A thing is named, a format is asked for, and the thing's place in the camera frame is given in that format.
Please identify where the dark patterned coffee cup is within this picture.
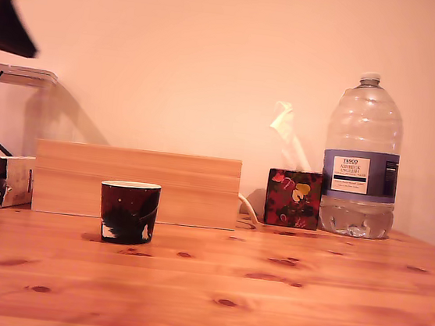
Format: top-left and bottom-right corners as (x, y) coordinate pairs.
(94, 177), (163, 249)

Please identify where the clear plastic storage container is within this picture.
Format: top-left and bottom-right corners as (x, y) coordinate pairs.
(0, 62), (61, 164)

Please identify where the long wooden box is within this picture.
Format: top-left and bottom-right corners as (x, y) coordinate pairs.
(29, 137), (244, 235)

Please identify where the white tissue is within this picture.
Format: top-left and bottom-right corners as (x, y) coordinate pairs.
(264, 99), (320, 174)

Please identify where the red floral tissue box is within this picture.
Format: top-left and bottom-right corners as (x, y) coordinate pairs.
(262, 167), (325, 231)

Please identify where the large clear water bottle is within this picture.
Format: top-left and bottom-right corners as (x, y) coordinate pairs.
(314, 68), (411, 242)

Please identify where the white power cable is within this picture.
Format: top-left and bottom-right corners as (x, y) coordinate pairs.
(234, 192), (269, 231)

